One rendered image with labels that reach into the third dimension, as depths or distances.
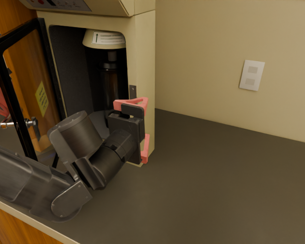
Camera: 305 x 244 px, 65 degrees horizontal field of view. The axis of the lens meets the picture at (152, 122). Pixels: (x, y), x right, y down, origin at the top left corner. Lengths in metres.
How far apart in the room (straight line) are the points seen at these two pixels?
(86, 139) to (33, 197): 0.11
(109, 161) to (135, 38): 0.33
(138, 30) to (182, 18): 0.42
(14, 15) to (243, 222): 0.84
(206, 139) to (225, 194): 0.28
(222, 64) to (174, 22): 0.25
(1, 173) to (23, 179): 0.03
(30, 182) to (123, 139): 0.16
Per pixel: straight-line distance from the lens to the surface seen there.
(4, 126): 0.63
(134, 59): 0.63
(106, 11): 0.60
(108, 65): 0.77
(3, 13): 0.81
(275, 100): 1.04
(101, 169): 0.39
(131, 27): 0.61
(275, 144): 1.02
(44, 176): 0.38
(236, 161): 0.89
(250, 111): 1.07
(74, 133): 0.37
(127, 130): 0.45
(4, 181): 0.38
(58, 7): 0.69
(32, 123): 0.61
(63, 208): 0.39
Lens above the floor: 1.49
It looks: 32 degrees down
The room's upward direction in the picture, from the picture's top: straight up
